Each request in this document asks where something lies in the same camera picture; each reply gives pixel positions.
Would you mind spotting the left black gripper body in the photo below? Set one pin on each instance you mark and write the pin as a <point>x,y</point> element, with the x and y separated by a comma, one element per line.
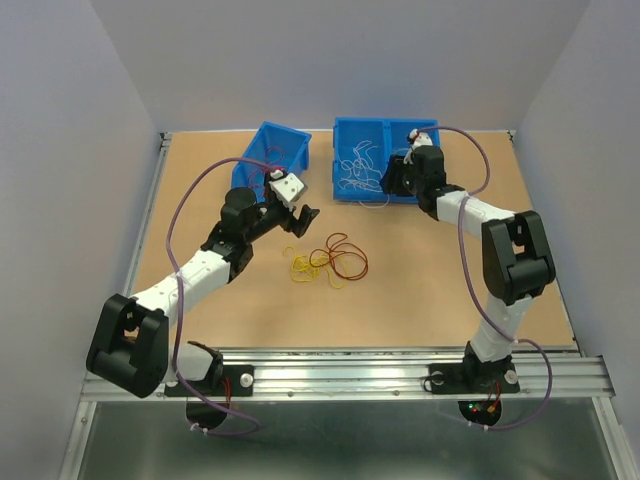
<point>270,215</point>

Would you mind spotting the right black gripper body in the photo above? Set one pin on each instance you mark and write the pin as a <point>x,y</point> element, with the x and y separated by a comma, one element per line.
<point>405,181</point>

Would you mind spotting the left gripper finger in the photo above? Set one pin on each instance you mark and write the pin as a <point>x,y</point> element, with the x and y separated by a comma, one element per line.
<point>308,214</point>
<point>299,226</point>

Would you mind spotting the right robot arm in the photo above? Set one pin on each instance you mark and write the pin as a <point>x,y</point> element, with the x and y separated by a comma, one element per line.
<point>517,265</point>

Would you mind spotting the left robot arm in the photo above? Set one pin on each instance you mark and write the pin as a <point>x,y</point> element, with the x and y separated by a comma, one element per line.
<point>130,347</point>

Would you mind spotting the right blue bin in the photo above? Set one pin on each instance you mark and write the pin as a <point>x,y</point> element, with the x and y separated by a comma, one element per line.
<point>435,175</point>

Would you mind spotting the middle blue bin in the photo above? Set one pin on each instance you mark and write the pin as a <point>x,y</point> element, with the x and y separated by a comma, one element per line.
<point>361,154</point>

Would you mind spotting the small blue bin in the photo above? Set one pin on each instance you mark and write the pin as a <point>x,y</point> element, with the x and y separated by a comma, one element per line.
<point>274,145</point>

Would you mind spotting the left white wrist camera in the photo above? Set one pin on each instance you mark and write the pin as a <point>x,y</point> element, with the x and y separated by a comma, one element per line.
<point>287,187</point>

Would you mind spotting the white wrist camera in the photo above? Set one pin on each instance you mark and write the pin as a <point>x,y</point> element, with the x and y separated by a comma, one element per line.
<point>287,187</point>
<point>416,139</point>

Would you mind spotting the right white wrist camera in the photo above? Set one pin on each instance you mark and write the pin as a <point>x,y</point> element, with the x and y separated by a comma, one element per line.
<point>416,139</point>

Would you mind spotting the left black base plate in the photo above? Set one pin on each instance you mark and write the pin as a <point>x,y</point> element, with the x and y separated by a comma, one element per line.
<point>235,379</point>

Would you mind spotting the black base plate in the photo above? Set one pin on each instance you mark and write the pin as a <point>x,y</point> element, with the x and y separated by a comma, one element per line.
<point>235,379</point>
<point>457,379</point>

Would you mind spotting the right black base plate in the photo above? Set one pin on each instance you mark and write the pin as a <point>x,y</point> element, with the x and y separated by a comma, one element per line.
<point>457,379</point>

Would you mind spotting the aluminium rail frame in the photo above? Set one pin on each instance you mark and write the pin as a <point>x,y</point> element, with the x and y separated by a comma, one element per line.
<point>325,377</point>

